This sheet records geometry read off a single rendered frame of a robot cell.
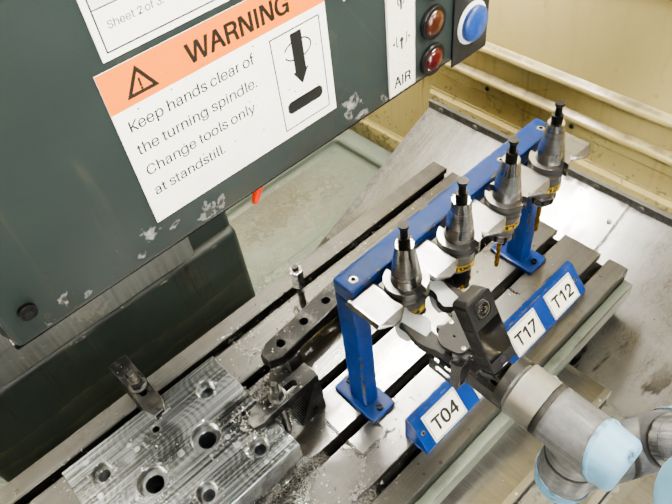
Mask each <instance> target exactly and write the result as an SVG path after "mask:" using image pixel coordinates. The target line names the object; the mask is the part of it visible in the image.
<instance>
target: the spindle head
mask: <svg viewBox="0 0 672 504"><path fill-rule="evenodd" d="M242 1H244V0H229V1H227V2H225V3H223V4H221V5H219V6H217V7H215V8H213V9H211V10H209V11H207V12H205V13H203V14H201V15H199V16H197V17H195V18H193V19H191V20H189V21H187V22H185V23H183V24H181V25H179V26H177V27H175V28H173V29H171V30H169V31H167V32H165V33H163V34H161V35H159V36H157V37H155V38H154V39H152V40H150V41H148V42H146V43H144V44H142V45H140V46H138V47H136V48H134V49H132V50H130V51H128V52H126V53H124V54H122V55H120V56H118V57H116V58H114V59H112V60H110V61H108V62H106V63H103V62H102V60H101V58H100V55H99V53H98V50H97V48H96V46H95V43H94V41H93V39H92V36H91V34H90V31H89V29H88V27H87V24H86V22H85V20H84V17H83V15H82V12H81V10H80V8H79V5H78V3H77V1H76V0H0V335H1V336H3V337H5V338H7V339H8V340H9V341H10V343H11V344H12V346H13V347H14V348H15V349H16V350H19V349H21V348H22V347H24V346H25V345H27V344H28V343H30V342H31V341H33V340H34V339H36V338H37V337H39V336H40V335H42V334H43V333H45V332H46V331H48V330H49V329H51V328H52V327H54V326H55V325H57V324H58V323H60V322H61V321H63V320H64V319H66V318H67V317H69V316H70V315H72V314H73V313H75V312H76V311H78V310H79V309H81V308H82V307H84V306H85V305H87V304H88V303H90V302H91V301H92V300H94V299H95V298H97V297H98V296H100V295H101V294H103V293H104V292H106V291H107V290H109V289H110V288H112V287H113V286H115V285H116V284H118V283H119V282H121V281H122V280H124V279H125V278H127V277H128V276H130V275H131V274H133V273H134V272H136V271H137V270H139V269H140V268H142V267H143V266H145V265H146V264H148V263H149V262H151V261H152V260H154V259H155V258H157V257H158V256H160V255H161V254H163V253H164V252H166V251H167V250H169V249H170V248H172V247H173V246H175V245H176V244H177V243H179V242H180V241H182V240H183V239H185V238H186V237H188V236H189V235H191V234H192V233H194V232H195V231H197V230H198V229H200V228H201V227H203V226H204V225H206V224H207V223H209V222H210V221H212V220H213V219H215V218H216V217H218V216H219V215H221V214H222V213H224V212H225V211H227V210H228V209H230V208H231V207H233V206H234V205H236V204H237V203H239V202H240V201H242V200H243V199H245V198H246V197H248V196H249V195H251V194H252V193H254V192H255V191H257V190H258V189H259V188H261V187H262V186H264V185H265V184H267V183H268V182H270V181H271V180H273V179H274V178H276V177H277V176H279V175H280V174H282V173H283V172H285V171H286V170H288V169H289V168H291V167H292V166H294V165H295V164H297V163H298V162H300V161H301V160H303V159H304V158H306V157H307V156H309V155H310V154H312V153H313V152H315V151H316V150H318V149H319V148H321V147H322V146H324V145H325V144H327V143H328V142H330V141H331V140H333V139H334V138H336V137H337V136H339V135H340V134H342V133H343V132H344V131H346V130H347V129H349V128H350V127H352V126H353V125H355V124H356V123H358V122H359V121H361V120H362V119H364V118H365V117H367V116H368V115H370V114H371V113H373V112H374V111H376V110H377V109H379V108H380V107H382V106H383V105H385V104H386V103H388V102H389V101H391V100H392V99H394V98H395V97H397V96H398V95H400V94H401V93H403V92H404V91H406V90H407V89H409V88H410V87H412V86H413V85H415V84H416V83H418V82H419V81H421V80H422V79H424V78H425V77H427V76H426V75H424V74H423V73H422V72H421V67H420V64H421V59H422V56H423V54H424V52H425V50H426V49H427V48H428V47H429V46H430V45H431V44H433V43H435V42H438V43H441V44H442V45H443V46H444V50H445V56H444V60H443V63H442V65H441V66H443V65H444V64H446V63H447V62H449V61H450V60H451V48H452V25H453V2H454V0H433V1H427V0H415V83H413V84H412V85H410V86H409V87H407V88H406V89H404V90H403V91H401V92H400V93H398V94H397V95H395V96H394V97H392V98H391V99H389V94H388V70H387V46H386V21H385V0H345V1H342V0H324V3H325V12H326V21H327V29H328V38H329V47H330V55H331V64H332V72H333V81H334V90H335V98H336V107H337V108H335V109H334V110H332V111H330V112H329V113H327V114H326V115H324V116H323V117H321V118H320V119H318V120H316V121H315V122H313V123H312V124H310V125H309V126H307V127H306V128H304V129H302V130H301V131H299V132H298V133H296V134H295V135H293V136H292V137H290V138H289V139H287V140H285V141H284V142H282V143H281V144H279V145H278V146H276V147H275V148H273V149H271V150H270V151H268V152H267V153H265V154H264V155H262V156H261V157H259V158H258V159H256V160H254V161H253V162H251V163H250V164H248V165H247V166H245V167H244V168H242V169H240V170H239V171H237V172H236V173H234V174H233V175H231V176H230V177H228V178H227V179H225V180H223V181H222V182H220V183H219V184H217V185H216V186H214V187H213V188H211V189H209V190H208V191H206V192H205V193H203V194H202V195H200V196H199V197H197V198H195V199H194V200H192V201H191V202H189V203H188V204H186V205H185V206H183V207H182V208H180V209H178V210H177V211H175V212H174V213H172V214H171V215H169V216H168V217H166V218H164V219H163V220H161V221H160V222H157V221H156V218H155V216H154V214H153V212H152V209H151V207H150V205H149V202H148V200H147V198H146V196H145V193H144V191H143V189H142V187H141V184H140V182H139V180H138V178H137V175H136V173H135V171H134V169H133V166H132V164H131V162H130V160H129V157H128V155H127V153H126V150H125V148H124V146H123V144H122V141H121V139H120V137H119V135H118V132H117V130H116V128H115V126H114V123H113V121H112V119H111V117H110V114H109V112H108V110H107V108H106V105H105V103H104V101H103V99H102V96H101V94H100V92H99V89H98V87H97V85H96V83H95V80H94V78H93V77H95V76H97V75H99V74H101V73H103V72H105V71H107V70H109V69H111V68H112V67H114V66H116V65H118V64H120V63H122V62H124V61H126V60H128V59H130V58H132V57H134V56H136V55H138V54H140V53H142V52H144V51H146V50H148V49H150V48H152V47H154V46H156V45H158V44H160V43H162V42H164V41H166V40H167V39H169V38H171V37H173V36H175V35H177V34H179V33H181V32H183V31H185V30H187V29H189V28H191V27H193V26H195V25H197V24H199V23H201V22H203V21H205V20H207V19H209V18H211V17H213V16H215V15H217V14H219V13H221V12H222V11H224V10H226V9H228V8H230V7H232V6H234V5H236V4H238V3H240V2H242ZM434 4H440V5H442V6H443V7H444V8H445V11H446V21H445V25H444V27H443V29H442V31H441V33H440V34H439V35H438V36H437V37H436V38H435V39H433V40H426V39H424V38H423V37H422V35H421V22H422V19H423V16H424V14H425V13H426V11H427V10H428V9H429V8H430V7H431V6H432V5H434Z"/></svg>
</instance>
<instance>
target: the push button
mask: <svg viewBox="0 0 672 504"><path fill-rule="evenodd" d="M487 22H488V10H487V8H486V6H484V5H481V4H477V5H475V6H473V7H472V8H471V9H470V10H469V12H468V13H467V15H466V17H465V19H464V22H463V25H462V37H463V39H464V40H465V41H467V42H474V41H475V40H477V39H478V38H479V37H480V36H481V35H482V34H483V32H484V30H485V28H486V26H487Z"/></svg>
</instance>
